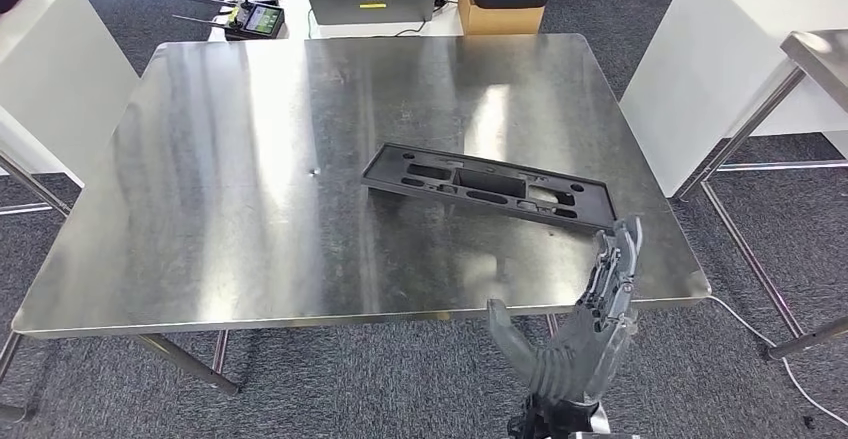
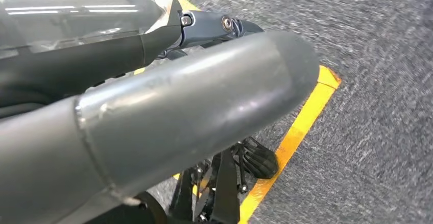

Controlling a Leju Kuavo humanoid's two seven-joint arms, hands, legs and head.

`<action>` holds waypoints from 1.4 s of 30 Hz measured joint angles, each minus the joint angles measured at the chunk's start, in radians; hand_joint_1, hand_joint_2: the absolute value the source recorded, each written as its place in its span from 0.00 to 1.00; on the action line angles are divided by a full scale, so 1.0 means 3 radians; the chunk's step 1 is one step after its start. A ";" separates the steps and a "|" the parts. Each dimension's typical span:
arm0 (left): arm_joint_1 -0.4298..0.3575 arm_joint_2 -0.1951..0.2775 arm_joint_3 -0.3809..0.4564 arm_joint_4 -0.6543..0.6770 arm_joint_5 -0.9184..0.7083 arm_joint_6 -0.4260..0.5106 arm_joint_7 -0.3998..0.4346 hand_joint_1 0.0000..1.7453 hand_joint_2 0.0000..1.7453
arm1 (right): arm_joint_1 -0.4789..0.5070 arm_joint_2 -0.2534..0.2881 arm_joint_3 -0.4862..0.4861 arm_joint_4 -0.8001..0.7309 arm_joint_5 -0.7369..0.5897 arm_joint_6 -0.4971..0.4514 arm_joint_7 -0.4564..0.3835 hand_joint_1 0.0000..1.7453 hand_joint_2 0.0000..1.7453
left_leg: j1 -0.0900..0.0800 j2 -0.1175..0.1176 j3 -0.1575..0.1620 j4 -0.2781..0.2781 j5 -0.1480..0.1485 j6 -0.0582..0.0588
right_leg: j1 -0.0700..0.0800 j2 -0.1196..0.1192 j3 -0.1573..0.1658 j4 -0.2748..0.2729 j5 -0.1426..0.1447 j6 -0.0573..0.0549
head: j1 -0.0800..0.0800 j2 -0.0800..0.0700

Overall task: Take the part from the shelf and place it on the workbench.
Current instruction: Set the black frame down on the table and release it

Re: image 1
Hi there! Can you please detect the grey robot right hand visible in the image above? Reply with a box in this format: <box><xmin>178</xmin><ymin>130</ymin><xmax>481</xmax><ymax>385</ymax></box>
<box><xmin>486</xmin><ymin>215</ymin><xmax>645</xmax><ymax>407</ymax></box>

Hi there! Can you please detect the black plastic mounting plate part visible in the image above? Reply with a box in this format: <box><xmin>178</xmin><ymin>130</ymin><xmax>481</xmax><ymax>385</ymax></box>
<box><xmin>360</xmin><ymin>142</ymin><xmax>619</xmax><ymax>235</ymax></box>

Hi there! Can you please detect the cardboard box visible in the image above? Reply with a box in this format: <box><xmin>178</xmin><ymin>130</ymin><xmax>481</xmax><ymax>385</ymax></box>
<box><xmin>457</xmin><ymin>0</ymin><xmax>547</xmax><ymax>36</ymax></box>

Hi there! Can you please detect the stainless steel table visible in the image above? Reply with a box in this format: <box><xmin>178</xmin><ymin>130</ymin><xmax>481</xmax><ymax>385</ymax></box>
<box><xmin>675</xmin><ymin>29</ymin><xmax>848</xmax><ymax>361</ymax></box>
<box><xmin>0</xmin><ymin>151</ymin><xmax>73</xmax><ymax>424</ymax></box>
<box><xmin>11</xmin><ymin>33</ymin><xmax>712</xmax><ymax>398</ymax></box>

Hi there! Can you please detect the white desk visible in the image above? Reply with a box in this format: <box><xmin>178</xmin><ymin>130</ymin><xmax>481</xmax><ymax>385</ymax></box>
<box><xmin>207</xmin><ymin>0</ymin><xmax>465</xmax><ymax>42</ymax></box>

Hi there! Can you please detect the black device with screen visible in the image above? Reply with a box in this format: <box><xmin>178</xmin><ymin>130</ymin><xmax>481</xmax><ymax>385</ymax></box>
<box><xmin>172</xmin><ymin>0</ymin><xmax>286</xmax><ymax>41</ymax></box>

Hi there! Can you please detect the white cable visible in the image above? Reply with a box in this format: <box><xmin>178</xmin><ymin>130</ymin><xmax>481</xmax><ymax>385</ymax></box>
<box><xmin>707</xmin><ymin>295</ymin><xmax>848</xmax><ymax>427</ymax></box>

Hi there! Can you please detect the black charger cable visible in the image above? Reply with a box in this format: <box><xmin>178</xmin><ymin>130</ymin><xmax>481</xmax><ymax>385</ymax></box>
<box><xmin>396</xmin><ymin>0</ymin><xmax>463</xmax><ymax>38</ymax></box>

